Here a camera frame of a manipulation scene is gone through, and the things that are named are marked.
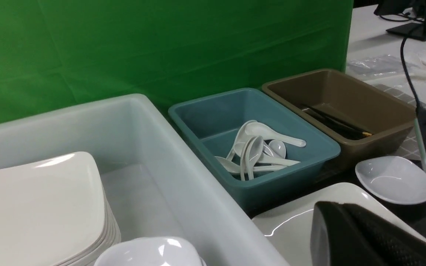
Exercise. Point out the brown plastic bin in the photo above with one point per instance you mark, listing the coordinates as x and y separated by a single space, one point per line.
347 98

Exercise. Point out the stack of small white dishes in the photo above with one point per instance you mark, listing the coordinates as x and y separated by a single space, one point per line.
151 251

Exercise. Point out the large white plastic tub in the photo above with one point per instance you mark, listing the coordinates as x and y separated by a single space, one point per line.
155 184

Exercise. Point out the stack of white square plates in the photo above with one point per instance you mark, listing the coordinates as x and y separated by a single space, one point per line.
55 212

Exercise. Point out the teal plastic bin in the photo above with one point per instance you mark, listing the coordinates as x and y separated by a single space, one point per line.
209 126

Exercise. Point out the small white dish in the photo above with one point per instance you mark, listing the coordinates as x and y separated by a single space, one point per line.
393 179

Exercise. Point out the green backdrop cloth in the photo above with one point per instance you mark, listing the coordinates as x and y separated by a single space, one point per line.
60 53

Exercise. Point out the large white square plate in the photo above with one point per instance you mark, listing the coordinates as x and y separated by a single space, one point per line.
288 227

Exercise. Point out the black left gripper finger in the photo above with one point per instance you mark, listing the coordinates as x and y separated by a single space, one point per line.
351 235

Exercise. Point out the clear plastic bag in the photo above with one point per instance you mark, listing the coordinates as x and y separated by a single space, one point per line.
375 67

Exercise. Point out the grey checkered tablecloth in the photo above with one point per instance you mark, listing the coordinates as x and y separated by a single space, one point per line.
408 148

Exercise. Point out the pile of white soup spoons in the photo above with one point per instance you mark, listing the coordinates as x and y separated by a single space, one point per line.
258 148

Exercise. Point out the black monitor stand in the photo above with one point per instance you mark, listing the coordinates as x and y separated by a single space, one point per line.
416 29

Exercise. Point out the bundle of black chopsticks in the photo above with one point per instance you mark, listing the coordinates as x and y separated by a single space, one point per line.
340 126

